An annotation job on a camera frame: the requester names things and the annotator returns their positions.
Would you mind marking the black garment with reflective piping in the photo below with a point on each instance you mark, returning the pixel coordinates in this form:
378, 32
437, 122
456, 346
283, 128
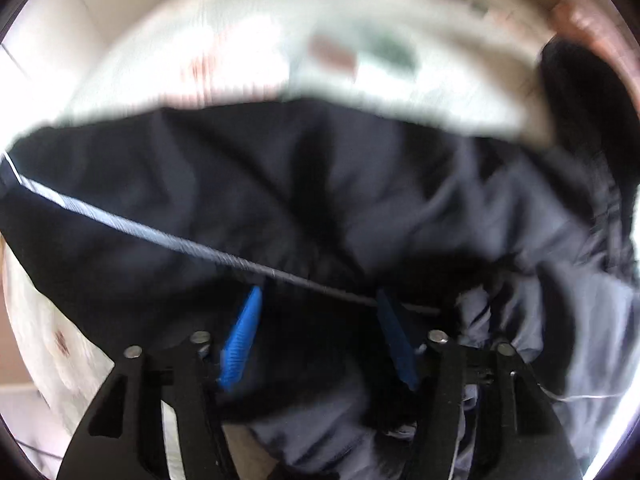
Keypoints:
310, 195

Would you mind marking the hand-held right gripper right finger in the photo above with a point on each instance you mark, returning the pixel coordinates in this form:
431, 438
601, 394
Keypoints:
400, 347

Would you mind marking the floral pale green bedspread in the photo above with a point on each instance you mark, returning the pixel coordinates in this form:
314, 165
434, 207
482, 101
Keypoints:
240, 40

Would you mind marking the white wardrobe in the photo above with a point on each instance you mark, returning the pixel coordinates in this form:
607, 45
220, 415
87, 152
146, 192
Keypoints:
75, 15

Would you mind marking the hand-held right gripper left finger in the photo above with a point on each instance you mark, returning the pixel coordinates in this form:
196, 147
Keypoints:
241, 340

